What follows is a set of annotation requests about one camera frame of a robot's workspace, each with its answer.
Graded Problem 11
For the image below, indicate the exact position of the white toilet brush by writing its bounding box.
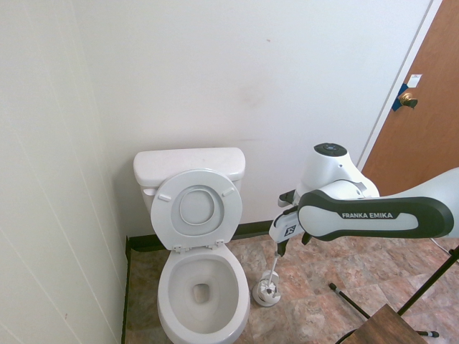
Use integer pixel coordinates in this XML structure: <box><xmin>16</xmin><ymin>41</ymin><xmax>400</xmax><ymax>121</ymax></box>
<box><xmin>256</xmin><ymin>249</ymin><xmax>281</xmax><ymax>299</ymax></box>

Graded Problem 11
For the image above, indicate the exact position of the white toilet lid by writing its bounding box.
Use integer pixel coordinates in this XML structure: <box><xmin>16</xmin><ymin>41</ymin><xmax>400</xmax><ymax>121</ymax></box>
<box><xmin>178</xmin><ymin>186</ymin><xmax>217</xmax><ymax>226</ymax></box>

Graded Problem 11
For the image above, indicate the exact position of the blue tape strip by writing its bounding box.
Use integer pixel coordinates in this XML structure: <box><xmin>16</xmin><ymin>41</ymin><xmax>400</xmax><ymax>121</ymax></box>
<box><xmin>392</xmin><ymin>82</ymin><xmax>412</xmax><ymax>113</ymax></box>

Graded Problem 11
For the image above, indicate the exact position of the white toilet seat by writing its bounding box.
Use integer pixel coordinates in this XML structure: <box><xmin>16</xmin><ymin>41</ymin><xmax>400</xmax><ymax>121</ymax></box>
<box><xmin>150</xmin><ymin>168</ymin><xmax>244</xmax><ymax>254</ymax></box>

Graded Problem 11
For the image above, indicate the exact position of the white door frame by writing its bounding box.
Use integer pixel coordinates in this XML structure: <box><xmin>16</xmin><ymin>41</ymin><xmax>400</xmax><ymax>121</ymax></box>
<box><xmin>349</xmin><ymin>0</ymin><xmax>445</xmax><ymax>180</ymax></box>

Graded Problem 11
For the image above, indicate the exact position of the white toilet tank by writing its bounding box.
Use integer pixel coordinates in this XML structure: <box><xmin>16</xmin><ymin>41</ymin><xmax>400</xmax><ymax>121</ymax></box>
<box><xmin>133</xmin><ymin>147</ymin><xmax>247</xmax><ymax>216</ymax></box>

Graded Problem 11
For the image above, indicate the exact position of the black camera tripod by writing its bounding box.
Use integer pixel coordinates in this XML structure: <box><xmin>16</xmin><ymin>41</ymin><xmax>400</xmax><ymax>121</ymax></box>
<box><xmin>328</xmin><ymin>245</ymin><xmax>459</xmax><ymax>339</ymax></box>

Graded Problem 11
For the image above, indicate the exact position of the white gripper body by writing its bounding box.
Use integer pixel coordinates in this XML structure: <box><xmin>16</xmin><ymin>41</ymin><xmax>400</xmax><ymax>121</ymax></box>
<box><xmin>269</xmin><ymin>207</ymin><xmax>301</xmax><ymax>245</ymax></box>

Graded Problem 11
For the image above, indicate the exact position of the black floor cable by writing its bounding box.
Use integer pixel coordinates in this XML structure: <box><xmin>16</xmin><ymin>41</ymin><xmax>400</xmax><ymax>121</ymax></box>
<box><xmin>336</xmin><ymin>328</ymin><xmax>363</xmax><ymax>344</ymax></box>

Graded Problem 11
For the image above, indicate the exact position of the brown wooden board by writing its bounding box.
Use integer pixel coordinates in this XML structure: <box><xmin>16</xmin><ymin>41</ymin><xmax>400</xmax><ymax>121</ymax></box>
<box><xmin>335</xmin><ymin>303</ymin><xmax>430</xmax><ymax>344</ymax></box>

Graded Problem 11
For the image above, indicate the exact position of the white toilet brush holder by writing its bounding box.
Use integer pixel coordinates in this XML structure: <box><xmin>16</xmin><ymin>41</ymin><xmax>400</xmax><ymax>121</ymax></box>
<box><xmin>252</xmin><ymin>271</ymin><xmax>282</xmax><ymax>308</ymax></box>

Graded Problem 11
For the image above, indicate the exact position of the brass door knob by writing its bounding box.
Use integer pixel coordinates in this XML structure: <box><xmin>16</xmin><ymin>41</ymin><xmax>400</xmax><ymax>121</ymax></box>
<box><xmin>399</xmin><ymin>91</ymin><xmax>419</xmax><ymax>108</ymax></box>

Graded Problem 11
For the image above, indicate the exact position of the brown wooden door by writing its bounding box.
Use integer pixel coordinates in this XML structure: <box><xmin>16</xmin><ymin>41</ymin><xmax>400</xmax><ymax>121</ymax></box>
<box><xmin>360</xmin><ymin>0</ymin><xmax>459</xmax><ymax>199</ymax></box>

